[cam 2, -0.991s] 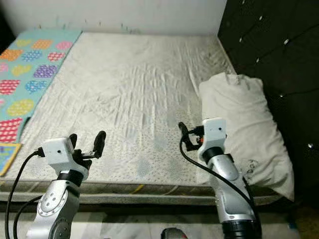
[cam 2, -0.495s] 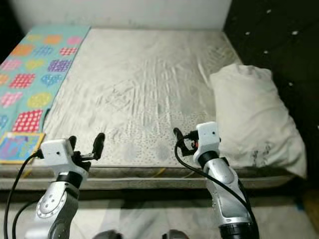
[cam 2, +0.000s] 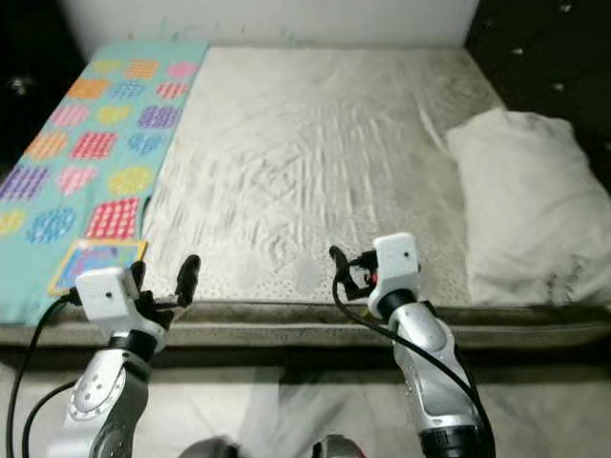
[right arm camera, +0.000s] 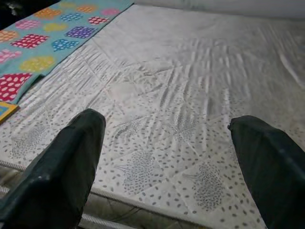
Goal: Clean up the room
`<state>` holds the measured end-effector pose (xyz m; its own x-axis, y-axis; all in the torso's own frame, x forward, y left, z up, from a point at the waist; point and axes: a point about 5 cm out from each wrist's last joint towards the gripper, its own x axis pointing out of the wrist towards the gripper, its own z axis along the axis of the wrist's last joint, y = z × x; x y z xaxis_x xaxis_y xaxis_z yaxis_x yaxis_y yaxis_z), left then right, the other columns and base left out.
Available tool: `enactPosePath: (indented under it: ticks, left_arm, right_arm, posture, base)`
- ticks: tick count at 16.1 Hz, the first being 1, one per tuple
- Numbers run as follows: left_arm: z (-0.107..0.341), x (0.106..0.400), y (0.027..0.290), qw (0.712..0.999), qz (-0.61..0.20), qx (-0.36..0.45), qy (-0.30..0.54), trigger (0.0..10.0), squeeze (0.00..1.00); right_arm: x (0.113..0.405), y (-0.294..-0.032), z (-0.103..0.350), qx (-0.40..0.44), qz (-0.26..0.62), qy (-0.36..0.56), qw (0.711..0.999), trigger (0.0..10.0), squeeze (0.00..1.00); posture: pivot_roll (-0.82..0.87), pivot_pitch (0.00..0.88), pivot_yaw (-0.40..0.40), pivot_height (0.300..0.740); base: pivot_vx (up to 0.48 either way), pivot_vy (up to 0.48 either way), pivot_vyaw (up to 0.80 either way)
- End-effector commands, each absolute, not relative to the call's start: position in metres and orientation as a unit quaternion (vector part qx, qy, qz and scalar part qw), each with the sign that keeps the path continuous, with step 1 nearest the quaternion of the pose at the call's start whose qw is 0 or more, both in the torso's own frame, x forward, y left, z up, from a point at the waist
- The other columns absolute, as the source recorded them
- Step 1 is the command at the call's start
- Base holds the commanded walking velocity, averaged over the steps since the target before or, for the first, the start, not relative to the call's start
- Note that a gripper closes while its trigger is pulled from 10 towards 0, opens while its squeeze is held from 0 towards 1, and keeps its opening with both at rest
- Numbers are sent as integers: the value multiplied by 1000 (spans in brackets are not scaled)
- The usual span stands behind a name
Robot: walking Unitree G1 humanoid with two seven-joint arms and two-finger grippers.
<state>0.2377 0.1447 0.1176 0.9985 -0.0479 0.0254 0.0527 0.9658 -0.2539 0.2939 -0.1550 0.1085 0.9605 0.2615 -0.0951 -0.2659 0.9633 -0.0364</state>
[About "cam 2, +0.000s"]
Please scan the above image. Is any robot left leg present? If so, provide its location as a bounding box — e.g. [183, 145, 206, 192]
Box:
[176, 436, 242, 458]

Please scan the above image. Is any yellow bordered blue board book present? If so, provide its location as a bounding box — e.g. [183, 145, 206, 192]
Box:
[47, 239, 148, 296]

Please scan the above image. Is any robot leg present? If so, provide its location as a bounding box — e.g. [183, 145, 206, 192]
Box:
[309, 433, 375, 458]
[176, 436, 242, 458]

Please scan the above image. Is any black tufted headboard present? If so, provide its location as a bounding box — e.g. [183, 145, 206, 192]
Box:
[465, 0, 611, 127]

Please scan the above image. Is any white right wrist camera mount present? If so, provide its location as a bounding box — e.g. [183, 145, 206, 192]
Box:
[371, 231, 424, 306]

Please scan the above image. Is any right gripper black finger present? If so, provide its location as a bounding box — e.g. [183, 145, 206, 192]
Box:
[328, 244, 356, 299]

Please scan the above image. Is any robot right leg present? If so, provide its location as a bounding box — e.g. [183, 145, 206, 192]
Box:
[309, 433, 375, 458]

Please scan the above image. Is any white pillow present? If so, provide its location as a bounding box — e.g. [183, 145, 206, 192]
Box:
[445, 106, 611, 307]

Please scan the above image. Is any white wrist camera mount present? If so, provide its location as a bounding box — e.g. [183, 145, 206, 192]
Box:
[371, 231, 424, 306]
[74, 266, 155, 341]

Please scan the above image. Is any white quilted mattress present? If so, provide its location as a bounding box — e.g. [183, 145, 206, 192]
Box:
[57, 46, 611, 327]

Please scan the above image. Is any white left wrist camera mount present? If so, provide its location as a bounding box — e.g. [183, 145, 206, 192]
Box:
[74, 266, 155, 341]

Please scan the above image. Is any short black left arm cable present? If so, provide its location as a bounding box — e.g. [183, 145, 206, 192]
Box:
[19, 379, 79, 458]

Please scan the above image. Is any teal blanket with colourful shapes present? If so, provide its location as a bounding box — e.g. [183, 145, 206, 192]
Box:
[0, 41, 210, 326]

